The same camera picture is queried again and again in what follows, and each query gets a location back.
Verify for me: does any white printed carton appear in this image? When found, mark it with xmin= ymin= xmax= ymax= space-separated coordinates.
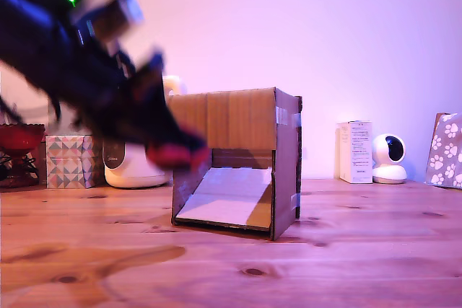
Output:
xmin=337 ymin=120 xmax=374 ymax=185

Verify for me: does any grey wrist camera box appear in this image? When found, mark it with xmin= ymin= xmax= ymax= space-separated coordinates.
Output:
xmin=70 ymin=0 xmax=145 ymax=44

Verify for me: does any red and black footbag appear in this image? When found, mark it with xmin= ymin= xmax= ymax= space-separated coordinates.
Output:
xmin=145 ymin=140 xmax=213 ymax=172

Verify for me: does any red glass pedestal bowl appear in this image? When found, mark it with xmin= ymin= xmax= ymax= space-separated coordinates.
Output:
xmin=0 ymin=123 xmax=47 ymax=189

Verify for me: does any cardboard dice tower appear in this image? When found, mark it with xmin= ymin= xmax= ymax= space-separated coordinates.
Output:
xmin=166 ymin=87 xmax=303 ymax=242

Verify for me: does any paw print bag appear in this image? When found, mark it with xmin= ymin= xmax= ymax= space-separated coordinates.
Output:
xmin=424 ymin=112 xmax=462 ymax=190

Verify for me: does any small white round camera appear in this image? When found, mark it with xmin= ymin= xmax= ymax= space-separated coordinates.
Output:
xmin=371 ymin=133 xmax=409 ymax=185

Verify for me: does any geometric print tissue box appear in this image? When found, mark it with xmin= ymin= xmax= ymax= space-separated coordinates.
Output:
xmin=45 ymin=134 xmax=105 ymax=190

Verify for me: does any white electric kettle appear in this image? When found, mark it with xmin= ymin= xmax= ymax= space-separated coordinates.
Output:
xmin=103 ymin=75 xmax=188 ymax=189

